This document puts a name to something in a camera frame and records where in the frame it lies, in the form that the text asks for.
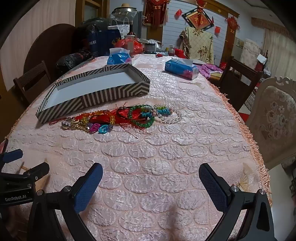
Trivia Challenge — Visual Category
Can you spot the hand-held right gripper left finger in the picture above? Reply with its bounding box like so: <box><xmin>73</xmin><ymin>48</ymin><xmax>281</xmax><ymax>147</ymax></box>
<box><xmin>28</xmin><ymin>162</ymin><xmax>103</xmax><ymax>241</ymax></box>

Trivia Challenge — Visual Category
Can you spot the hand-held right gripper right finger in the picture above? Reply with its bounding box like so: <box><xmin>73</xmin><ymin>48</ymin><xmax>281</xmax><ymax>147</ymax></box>
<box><xmin>198</xmin><ymin>163</ymin><xmax>278</xmax><ymax>241</ymax></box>

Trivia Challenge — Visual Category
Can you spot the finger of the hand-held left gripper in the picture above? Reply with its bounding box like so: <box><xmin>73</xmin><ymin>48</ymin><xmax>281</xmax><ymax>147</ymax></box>
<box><xmin>0</xmin><ymin>149</ymin><xmax>23</xmax><ymax>171</ymax></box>
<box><xmin>0</xmin><ymin>162</ymin><xmax>50</xmax><ymax>189</ymax></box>

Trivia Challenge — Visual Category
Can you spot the colourful plastic chain bracelet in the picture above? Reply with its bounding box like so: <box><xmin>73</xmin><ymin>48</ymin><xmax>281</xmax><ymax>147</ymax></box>
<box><xmin>88</xmin><ymin>123</ymin><xmax>111</xmax><ymax>135</ymax></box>

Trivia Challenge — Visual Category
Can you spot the gold chain bracelet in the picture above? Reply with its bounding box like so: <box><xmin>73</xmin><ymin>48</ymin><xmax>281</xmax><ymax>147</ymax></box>
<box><xmin>70</xmin><ymin>118</ymin><xmax>90</xmax><ymax>132</ymax></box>

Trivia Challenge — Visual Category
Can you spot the rainbow bead bracelet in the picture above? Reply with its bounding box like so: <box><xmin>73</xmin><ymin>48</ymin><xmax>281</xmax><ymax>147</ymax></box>
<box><xmin>77</xmin><ymin>110</ymin><xmax>116</xmax><ymax>127</ymax></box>

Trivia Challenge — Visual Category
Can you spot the clear crystal bracelet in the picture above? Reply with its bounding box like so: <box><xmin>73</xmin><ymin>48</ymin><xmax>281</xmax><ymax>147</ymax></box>
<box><xmin>159</xmin><ymin>110</ymin><xmax>184</xmax><ymax>126</ymax></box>

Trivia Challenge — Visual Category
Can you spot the red knot tassel ornament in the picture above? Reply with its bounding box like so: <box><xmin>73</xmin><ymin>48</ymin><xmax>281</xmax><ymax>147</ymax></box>
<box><xmin>49</xmin><ymin>101</ymin><xmax>152</xmax><ymax>139</ymax></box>

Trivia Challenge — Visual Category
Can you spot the green bead bracelet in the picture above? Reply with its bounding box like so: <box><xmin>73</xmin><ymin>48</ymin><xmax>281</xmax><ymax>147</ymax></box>
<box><xmin>128</xmin><ymin>105</ymin><xmax>156</xmax><ymax>128</ymax></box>

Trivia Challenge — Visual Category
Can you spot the pastel bead bracelet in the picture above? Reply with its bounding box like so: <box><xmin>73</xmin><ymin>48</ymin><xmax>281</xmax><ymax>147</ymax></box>
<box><xmin>153</xmin><ymin>105</ymin><xmax>174</xmax><ymax>117</ymax></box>

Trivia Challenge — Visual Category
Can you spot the striped cardboard box tray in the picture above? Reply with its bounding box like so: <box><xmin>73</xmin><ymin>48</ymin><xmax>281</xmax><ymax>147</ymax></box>
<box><xmin>35</xmin><ymin>63</ymin><xmax>151</xmax><ymax>123</ymax></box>

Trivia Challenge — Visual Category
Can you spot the turquoise chip bracelet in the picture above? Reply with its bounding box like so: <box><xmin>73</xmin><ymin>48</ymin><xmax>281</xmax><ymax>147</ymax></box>
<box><xmin>141</xmin><ymin>111</ymin><xmax>156</xmax><ymax>124</ymax></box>

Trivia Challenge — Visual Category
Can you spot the pink textured tablecloth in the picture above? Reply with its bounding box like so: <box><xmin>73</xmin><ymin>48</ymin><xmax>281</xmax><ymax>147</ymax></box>
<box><xmin>0</xmin><ymin>54</ymin><xmax>273</xmax><ymax>241</ymax></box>

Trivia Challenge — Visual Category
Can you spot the dark wooden slatted chair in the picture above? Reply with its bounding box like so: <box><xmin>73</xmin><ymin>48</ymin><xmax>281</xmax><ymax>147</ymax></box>
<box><xmin>13</xmin><ymin>60</ymin><xmax>53</xmax><ymax>105</ymax></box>

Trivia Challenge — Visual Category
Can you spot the cream ornate floral chair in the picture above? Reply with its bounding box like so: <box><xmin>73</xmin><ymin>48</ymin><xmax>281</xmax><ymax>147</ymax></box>
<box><xmin>245</xmin><ymin>76</ymin><xmax>296</xmax><ymax>170</ymax></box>

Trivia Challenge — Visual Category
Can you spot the round wooden table top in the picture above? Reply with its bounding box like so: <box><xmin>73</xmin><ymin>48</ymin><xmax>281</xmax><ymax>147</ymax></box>
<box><xmin>23</xmin><ymin>23</ymin><xmax>77</xmax><ymax>77</ymax></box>

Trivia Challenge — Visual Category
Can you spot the blue pink tissue pack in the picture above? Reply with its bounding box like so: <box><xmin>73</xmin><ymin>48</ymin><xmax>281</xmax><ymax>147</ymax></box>
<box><xmin>164</xmin><ymin>58</ymin><xmax>199</xmax><ymax>80</ymax></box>

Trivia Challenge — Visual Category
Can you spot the red gift box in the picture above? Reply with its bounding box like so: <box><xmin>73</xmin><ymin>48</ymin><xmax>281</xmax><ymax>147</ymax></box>
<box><xmin>255</xmin><ymin>53</ymin><xmax>269</xmax><ymax>71</ymax></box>

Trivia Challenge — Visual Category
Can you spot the white lace covered appliance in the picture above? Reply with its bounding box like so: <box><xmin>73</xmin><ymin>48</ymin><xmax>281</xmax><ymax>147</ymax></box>
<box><xmin>240</xmin><ymin>38</ymin><xmax>262</xmax><ymax>66</ymax></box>

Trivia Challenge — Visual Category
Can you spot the cream floral cloth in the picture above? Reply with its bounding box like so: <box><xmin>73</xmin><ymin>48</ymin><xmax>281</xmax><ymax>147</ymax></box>
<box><xmin>179</xmin><ymin>26</ymin><xmax>215</xmax><ymax>65</ymax></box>

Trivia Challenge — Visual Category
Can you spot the blue shopping bag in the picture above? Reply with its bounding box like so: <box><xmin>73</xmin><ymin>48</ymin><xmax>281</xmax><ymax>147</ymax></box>
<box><xmin>87</xmin><ymin>30</ymin><xmax>122</xmax><ymax>57</ymax></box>

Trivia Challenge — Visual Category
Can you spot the red plastic bag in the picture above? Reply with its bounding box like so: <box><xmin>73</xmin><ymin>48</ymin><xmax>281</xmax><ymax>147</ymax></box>
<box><xmin>114</xmin><ymin>37</ymin><xmax>144</xmax><ymax>56</ymax></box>

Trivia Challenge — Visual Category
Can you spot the large black plastic bag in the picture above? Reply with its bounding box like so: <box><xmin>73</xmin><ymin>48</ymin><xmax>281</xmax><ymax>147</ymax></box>
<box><xmin>76</xmin><ymin>18</ymin><xmax>112</xmax><ymax>52</ymax></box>

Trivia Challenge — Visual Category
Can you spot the small metal pot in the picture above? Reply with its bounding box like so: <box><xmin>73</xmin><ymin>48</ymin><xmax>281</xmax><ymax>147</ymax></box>
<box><xmin>144</xmin><ymin>39</ymin><xmax>158</xmax><ymax>53</ymax></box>

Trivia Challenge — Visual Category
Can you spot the beige curtain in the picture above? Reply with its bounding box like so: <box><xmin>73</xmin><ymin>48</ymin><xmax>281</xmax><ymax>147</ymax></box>
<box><xmin>252</xmin><ymin>17</ymin><xmax>296</xmax><ymax>75</ymax></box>

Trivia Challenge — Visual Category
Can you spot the white paper bag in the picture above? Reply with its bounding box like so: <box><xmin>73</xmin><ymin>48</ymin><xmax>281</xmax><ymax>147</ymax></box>
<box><xmin>107</xmin><ymin>17</ymin><xmax>131</xmax><ymax>39</ymax></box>

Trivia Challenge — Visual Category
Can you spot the metal wok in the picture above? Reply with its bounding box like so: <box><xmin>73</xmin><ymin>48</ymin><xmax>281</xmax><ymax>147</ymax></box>
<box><xmin>111</xmin><ymin>6</ymin><xmax>137</xmax><ymax>18</ymax></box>

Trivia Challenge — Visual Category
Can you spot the red embroidered hanging garment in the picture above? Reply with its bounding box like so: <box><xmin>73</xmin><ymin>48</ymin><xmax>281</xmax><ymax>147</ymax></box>
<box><xmin>142</xmin><ymin>0</ymin><xmax>170</xmax><ymax>26</ymax></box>

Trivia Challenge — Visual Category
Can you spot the red knot wall ornament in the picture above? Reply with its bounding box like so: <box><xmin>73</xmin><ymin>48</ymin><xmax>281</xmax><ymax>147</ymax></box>
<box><xmin>225</xmin><ymin>16</ymin><xmax>241</xmax><ymax>31</ymax></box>

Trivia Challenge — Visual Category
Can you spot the diamond red wall decoration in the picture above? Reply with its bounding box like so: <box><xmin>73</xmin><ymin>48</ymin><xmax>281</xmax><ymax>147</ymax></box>
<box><xmin>181</xmin><ymin>0</ymin><xmax>215</xmax><ymax>31</ymax></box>

